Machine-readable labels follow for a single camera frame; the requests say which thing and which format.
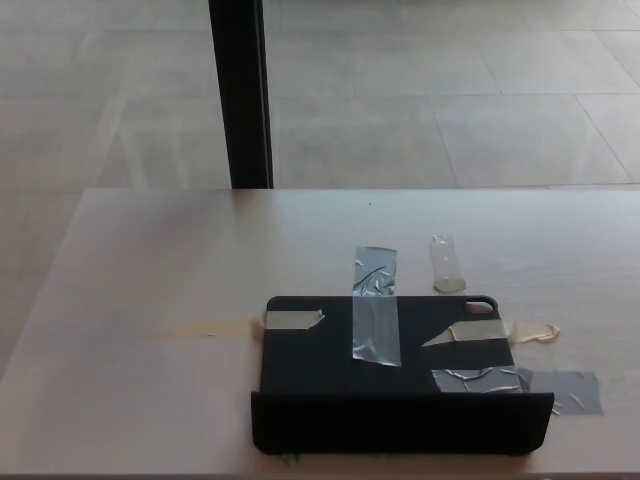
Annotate beige masking tape strip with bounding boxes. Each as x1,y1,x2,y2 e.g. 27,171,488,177
420,319,563,349
148,309,326,341

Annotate small clear plastic tube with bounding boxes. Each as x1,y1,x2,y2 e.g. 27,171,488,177
427,233,467,294

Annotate long grey duct tape strip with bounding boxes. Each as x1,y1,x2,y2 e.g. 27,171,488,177
351,245,403,369

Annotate black window frame post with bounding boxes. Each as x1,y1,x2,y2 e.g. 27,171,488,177
207,0,275,190

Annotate wrinkled grey duct tape strip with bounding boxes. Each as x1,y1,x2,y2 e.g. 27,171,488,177
430,365,605,417

